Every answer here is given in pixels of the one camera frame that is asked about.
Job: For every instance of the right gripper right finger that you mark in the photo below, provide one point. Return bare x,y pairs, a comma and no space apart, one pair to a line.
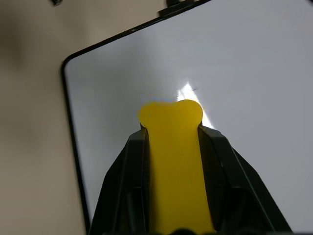
234,191

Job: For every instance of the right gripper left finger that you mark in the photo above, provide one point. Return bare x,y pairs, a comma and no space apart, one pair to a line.
127,186

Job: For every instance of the yellow bone-shaped object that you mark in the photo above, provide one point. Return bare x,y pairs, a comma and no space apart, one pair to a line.
176,159

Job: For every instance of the black-framed whiteboard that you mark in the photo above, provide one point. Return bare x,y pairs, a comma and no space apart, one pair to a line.
244,61

